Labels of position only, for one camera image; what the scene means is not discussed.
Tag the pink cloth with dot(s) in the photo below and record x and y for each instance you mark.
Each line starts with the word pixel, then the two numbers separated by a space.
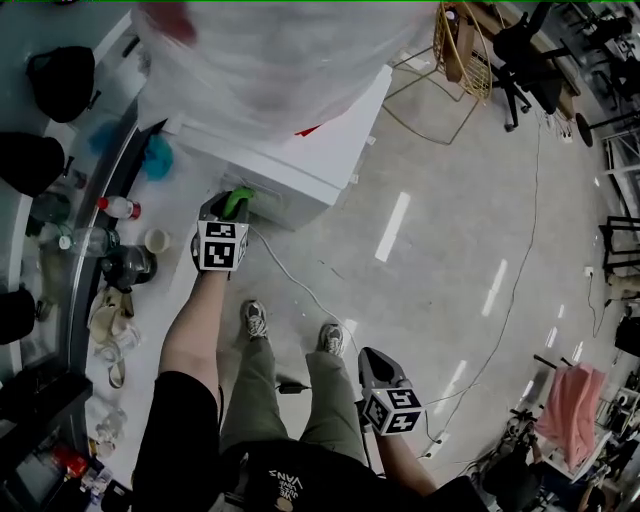
pixel 570 415

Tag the brown paper bag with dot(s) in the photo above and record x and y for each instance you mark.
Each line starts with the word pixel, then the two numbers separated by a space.
pixel 457 50

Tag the black round stand base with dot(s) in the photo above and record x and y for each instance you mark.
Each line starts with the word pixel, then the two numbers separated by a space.
pixel 583 130

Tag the black metal frame table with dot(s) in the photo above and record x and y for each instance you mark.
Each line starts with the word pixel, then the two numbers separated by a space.
pixel 607 250

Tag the clear wrapped water jug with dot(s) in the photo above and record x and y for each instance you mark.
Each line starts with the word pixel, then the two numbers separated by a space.
pixel 280 60

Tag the beige tote bag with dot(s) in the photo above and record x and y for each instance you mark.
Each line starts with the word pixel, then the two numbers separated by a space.
pixel 112 320

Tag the white bottle with red cap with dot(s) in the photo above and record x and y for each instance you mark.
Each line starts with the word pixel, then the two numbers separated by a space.
pixel 120 207

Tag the white paper cup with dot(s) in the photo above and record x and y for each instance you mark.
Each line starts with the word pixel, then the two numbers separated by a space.
pixel 157 241

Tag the clear plastic bottle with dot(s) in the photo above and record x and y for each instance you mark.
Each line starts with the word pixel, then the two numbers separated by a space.
pixel 90 241

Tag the black backpack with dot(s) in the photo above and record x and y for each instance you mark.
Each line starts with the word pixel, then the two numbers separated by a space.
pixel 515 487

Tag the person's right leg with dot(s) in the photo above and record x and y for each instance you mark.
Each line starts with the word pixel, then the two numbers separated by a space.
pixel 332 405

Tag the person's black shirt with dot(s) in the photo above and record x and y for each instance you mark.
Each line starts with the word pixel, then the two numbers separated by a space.
pixel 300 480

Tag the person's shoe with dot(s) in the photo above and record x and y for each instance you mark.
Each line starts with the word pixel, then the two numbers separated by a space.
pixel 255 320
pixel 331 340

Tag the person's right forearm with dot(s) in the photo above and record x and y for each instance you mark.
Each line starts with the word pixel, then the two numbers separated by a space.
pixel 400 460

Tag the person's left leg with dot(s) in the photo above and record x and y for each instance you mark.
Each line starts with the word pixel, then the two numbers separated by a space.
pixel 252 395

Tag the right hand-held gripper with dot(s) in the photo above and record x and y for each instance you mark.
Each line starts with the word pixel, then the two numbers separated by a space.
pixel 395 410

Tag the black clothes rack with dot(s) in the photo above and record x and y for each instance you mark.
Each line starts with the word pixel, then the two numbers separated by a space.
pixel 550 361

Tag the dark glass jar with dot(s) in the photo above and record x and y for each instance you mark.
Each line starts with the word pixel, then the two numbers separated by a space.
pixel 130 267

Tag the person's leg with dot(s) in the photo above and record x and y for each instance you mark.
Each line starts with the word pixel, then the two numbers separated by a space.
pixel 332 405
pixel 252 395

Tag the white power strip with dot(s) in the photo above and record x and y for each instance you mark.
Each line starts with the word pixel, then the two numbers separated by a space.
pixel 562 132

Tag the person's right shoe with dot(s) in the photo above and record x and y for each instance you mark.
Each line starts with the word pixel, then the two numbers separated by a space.
pixel 331 340

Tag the person's left shoe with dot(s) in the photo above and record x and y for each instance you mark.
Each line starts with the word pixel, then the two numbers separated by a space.
pixel 255 320

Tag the red packet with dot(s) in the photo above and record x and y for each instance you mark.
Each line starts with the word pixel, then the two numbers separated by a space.
pixel 70 460

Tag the white water dispenser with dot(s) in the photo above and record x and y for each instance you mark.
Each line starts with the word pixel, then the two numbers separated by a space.
pixel 325 160

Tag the white metal frame rack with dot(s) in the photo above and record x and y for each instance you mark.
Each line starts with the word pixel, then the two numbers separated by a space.
pixel 622 165

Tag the group of black wall bags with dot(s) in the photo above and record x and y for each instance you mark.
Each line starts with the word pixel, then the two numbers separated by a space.
pixel 60 85

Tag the black power adapter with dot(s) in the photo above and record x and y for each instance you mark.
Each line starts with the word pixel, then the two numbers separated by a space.
pixel 294 387

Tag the black office chair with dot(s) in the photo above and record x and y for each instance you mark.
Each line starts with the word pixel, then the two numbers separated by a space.
pixel 535 65

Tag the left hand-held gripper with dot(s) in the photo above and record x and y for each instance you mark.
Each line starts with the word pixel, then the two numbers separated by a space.
pixel 220 247

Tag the green cup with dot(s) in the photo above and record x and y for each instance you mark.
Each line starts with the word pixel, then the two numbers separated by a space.
pixel 235 202

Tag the red plastic strip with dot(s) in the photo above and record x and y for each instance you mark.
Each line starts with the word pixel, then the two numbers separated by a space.
pixel 307 131

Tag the teal scrub ball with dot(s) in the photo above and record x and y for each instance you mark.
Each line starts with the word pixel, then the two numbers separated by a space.
pixel 159 157

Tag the person's left forearm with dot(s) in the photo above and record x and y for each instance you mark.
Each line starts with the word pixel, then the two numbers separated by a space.
pixel 195 325

